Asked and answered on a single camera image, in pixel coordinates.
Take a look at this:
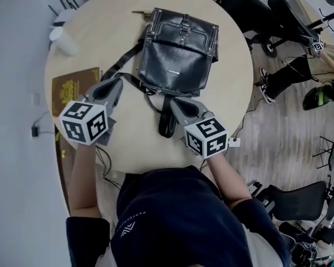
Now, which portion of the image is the brown hardcover book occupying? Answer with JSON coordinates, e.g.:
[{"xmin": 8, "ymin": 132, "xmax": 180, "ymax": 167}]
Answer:
[{"xmin": 51, "ymin": 67, "xmax": 101, "ymax": 118}]

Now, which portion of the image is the person's right forearm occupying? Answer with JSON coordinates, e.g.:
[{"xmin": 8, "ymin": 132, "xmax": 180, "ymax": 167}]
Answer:
[{"xmin": 204, "ymin": 151, "xmax": 253, "ymax": 205}]

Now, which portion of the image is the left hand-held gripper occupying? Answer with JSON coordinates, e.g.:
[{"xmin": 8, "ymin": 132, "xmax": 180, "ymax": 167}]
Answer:
[{"xmin": 59, "ymin": 78, "xmax": 124, "ymax": 147}]

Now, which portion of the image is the person's left forearm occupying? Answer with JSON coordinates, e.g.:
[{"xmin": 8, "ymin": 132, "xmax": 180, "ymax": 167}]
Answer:
[{"xmin": 68, "ymin": 142, "xmax": 100, "ymax": 219}]

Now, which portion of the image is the black mesh office chair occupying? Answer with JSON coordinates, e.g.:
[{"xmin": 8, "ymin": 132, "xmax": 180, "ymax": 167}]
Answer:
[{"xmin": 250, "ymin": 181, "xmax": 334, "ymax": 222}]

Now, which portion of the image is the black gripper lanyard cable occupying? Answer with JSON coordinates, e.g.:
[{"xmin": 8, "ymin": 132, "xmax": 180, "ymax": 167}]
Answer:
[{"xmin": 96, "ymin": 146, "xmax": 121, "ymax": 189}]

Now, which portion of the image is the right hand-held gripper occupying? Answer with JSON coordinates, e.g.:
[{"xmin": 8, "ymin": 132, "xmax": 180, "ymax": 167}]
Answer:
[{"xmin": 169, "ymin": 97, "xmax": 229, "ymax": 160}]

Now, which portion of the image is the white paper cup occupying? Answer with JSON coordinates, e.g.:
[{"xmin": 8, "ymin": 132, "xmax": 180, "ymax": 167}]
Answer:
[{"xmin": 49, "ymin": 26, "xmax": 79, "ymax": 57}]

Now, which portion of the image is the black leather backpack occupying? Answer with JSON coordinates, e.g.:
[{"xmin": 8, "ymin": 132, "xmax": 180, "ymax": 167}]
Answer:
[{"xmin": 100, "ymin": 7, "xmax": 220, "ymax": 139}]

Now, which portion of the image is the white router with black antennas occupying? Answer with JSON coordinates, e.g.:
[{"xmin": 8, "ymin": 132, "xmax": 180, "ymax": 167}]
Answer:
[{"xmin": 48, "ymin": 0, "xmax": 80, "ymax": 27}]

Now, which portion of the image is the black metal rack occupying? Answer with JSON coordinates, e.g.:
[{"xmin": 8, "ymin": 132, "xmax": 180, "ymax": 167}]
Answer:
[{"xmin": 313, "ymin": 136, "xmax": 334, "ymax": 170}]

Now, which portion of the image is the person's torso in navy shirt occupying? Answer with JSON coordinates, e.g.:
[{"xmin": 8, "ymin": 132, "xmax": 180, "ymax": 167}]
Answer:
[{"xmin": 65, "ymin": 167, "xmax": 296, "ymax": 267}]

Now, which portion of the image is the black and green bag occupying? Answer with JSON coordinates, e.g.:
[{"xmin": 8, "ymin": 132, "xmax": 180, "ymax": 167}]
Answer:
[{"xmin": 302, "ymin": 85, "xmax": 333, "ymax": 111}]

